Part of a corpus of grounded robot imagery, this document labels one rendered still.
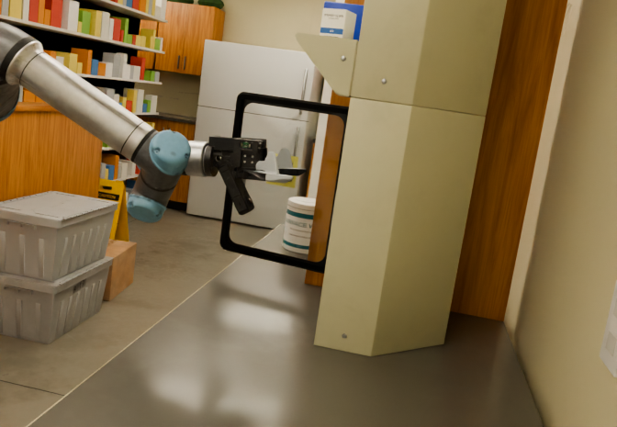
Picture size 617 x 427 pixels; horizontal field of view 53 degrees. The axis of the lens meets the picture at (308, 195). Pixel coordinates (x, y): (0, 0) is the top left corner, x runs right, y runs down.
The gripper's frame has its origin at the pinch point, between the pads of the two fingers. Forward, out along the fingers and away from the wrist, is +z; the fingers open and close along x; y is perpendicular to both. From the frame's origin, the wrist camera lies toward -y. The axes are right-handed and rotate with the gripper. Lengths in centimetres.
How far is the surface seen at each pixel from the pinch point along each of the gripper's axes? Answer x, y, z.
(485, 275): 22, -22, 42
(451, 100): -7.8, 17.6, 28.5
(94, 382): -45, -28, -21
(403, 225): -12.5, -5.6, 21.9
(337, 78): -14.4, 20.0, 8.0
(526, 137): 22, 11, 47
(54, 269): 143, -73, -146
